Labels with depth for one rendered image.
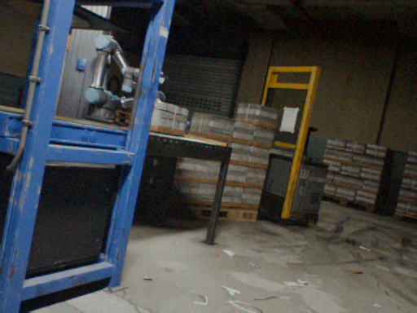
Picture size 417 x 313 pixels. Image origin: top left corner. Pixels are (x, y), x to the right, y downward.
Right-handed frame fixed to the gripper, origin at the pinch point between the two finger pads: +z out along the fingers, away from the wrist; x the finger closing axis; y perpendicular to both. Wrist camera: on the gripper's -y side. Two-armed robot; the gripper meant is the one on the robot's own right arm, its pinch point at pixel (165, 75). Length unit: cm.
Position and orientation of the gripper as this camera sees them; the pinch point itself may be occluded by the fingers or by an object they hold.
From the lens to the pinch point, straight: 325.1
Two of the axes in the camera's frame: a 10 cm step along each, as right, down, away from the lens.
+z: 9.3, 2.1, -3.0
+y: -2.4, 9.7, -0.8
